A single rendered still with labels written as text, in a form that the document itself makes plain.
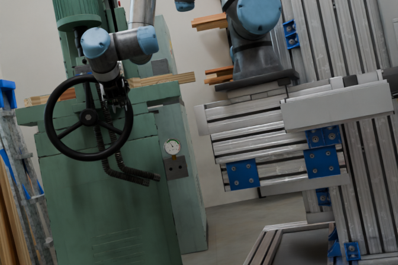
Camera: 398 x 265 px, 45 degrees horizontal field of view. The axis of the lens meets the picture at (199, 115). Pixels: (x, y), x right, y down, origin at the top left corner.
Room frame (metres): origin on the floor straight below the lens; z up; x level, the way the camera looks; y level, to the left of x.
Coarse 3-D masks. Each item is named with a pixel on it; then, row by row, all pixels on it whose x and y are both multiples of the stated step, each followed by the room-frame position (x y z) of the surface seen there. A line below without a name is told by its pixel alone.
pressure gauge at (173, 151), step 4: (168, 140) 1.71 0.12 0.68; (172, 140) 1.71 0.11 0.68; (176, 140) 1.71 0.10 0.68; (164, 144) 1.70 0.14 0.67; (168, 144) 1.71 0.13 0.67; (172, 144) 1.71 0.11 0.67; (176, 144) 1.71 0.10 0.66; (180, 144) 1.71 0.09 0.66; (164, 148) 1.70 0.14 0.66; (168, 148) 1.71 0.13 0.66; (172, 148) 1.71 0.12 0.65; (176, 148) 1.71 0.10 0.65; (180, 148) 1.71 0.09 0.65; (168, 152) 1.71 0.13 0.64; (172, 152) 1.71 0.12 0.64; (176, 152) 1.71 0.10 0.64; (172, 156) 1.73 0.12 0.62
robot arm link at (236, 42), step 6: (228, 18) 1.39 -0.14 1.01; (228, 24) 1.41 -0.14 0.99; (234, 30) 1.34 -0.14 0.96; (234, 36) 1.38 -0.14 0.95; (240, 36) 1.33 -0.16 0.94; (264, 36) 1.35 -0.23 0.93; (270, 36) 1.39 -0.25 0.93; (234, 42) 1.38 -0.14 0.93; (240, 42) 1.36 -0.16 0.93; (246, 42) 1.35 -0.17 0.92; (252, 42) 1.35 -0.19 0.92; (234, 48) 1.39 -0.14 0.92
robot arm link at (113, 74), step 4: (116, 64) 1.29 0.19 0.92; (116, 68) 1.29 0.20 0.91; (92, 72) 1.29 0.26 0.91; (108, 72) 1.28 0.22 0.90; (112, 72) 1.29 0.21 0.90; (116, 72) 1.30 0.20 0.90; (96, 76) 1.30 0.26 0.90; (100, 76) 1.29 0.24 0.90; (104, 76) 1.29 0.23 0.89; (108, 76) 1.29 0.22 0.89; (112, 76) 1.30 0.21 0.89; (116, 76) 1.31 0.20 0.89; (100, 80) 1.31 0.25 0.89; (104, 80) 1.30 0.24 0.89; (108, 80) 1.31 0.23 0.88
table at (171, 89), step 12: (156, 84) 1.77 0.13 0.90; (168, 84) 1.78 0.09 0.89; (132, 96) 1.76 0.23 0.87; (144, 96) 1.76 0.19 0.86; (156, 96) 1.77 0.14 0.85; (168, 96) 1.77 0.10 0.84; (24, 108) 1.71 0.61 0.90; (36, 108) 1.71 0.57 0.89; (60, 108) 1.72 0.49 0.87; (72, 108) 1.64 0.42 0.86; (84, 108) 1.64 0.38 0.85; (96, 108) 1.65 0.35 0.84; (24, 120) 1.70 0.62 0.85; (36, 120) 1.71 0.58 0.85
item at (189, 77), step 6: (192, 72) 1.95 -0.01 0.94; (156, 78) 1.93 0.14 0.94; (162, 78) 1.93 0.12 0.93; (168, 78) 1.93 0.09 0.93; (174, 78) 1.94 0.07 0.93; (180, 78) 1.94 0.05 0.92; (186, 78) 1.94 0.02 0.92; (192, 78) 1.95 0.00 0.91; (144, 84) 1.92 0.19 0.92; (150, 84) 1.92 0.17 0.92
